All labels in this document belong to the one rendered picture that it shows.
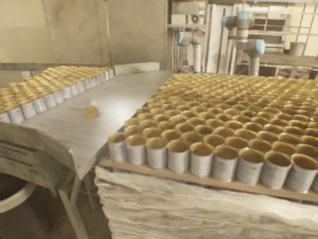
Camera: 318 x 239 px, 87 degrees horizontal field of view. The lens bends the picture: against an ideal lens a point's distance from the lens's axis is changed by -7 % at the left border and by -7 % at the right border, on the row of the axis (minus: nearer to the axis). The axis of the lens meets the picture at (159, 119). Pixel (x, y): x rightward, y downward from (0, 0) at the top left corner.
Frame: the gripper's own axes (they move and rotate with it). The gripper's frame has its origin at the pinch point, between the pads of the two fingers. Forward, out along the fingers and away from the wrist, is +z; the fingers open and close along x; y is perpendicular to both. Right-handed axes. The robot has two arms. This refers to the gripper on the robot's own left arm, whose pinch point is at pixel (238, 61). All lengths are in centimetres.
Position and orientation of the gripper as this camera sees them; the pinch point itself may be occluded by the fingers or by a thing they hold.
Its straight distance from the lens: 139.5
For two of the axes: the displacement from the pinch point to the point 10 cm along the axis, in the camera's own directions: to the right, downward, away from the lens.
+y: 9.6, 1.0, -2.7
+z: 0.3, 9.0, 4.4
